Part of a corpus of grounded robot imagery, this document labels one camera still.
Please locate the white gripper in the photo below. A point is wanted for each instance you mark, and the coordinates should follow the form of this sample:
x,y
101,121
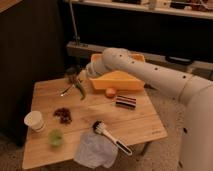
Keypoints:
x,y
75,73

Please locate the dark metal fork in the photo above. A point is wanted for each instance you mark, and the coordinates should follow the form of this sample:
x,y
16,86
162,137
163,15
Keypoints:
x,y
66,90

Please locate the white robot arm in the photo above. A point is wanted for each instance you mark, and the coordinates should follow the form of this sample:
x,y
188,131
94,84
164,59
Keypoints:
x,y
196,93

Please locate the green chili pepper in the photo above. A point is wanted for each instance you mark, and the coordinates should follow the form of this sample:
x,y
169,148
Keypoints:
x,y
81,89

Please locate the wooden table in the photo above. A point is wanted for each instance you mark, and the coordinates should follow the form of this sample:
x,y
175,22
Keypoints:
x,y
130,126

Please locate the orange fruit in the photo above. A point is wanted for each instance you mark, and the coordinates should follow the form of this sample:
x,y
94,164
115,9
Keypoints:
x,y
110,92

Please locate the metal pole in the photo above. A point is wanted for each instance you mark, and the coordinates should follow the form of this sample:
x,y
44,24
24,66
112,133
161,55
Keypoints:
x,y
76,37

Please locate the orange plastic bin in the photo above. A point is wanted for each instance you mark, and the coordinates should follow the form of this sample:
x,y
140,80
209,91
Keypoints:
x,y
105,77

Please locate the bunch of dark grapes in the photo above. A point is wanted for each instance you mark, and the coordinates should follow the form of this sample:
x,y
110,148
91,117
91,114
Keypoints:
x,y
64,115

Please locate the white dish brush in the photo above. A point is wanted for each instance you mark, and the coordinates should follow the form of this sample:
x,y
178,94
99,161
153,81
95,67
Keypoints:
x,y
100,128

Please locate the dark striped box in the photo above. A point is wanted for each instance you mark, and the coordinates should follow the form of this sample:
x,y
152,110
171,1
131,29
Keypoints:
x,y
125,102

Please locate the white paper cup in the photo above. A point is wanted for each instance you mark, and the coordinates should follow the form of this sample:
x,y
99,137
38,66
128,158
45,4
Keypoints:
x,y
35,121

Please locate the green plastic cup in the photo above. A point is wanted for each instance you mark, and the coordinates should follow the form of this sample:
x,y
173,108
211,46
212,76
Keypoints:
x,y
55,137

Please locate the grey blue cloth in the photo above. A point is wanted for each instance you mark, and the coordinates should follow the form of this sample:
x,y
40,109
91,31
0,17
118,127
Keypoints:
x,y
95,150

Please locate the white shelf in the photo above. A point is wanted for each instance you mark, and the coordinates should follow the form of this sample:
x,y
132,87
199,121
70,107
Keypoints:
x,y
149,6

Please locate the grey metal rail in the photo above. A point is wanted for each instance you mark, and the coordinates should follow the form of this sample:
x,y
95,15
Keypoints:
x,y
203,69

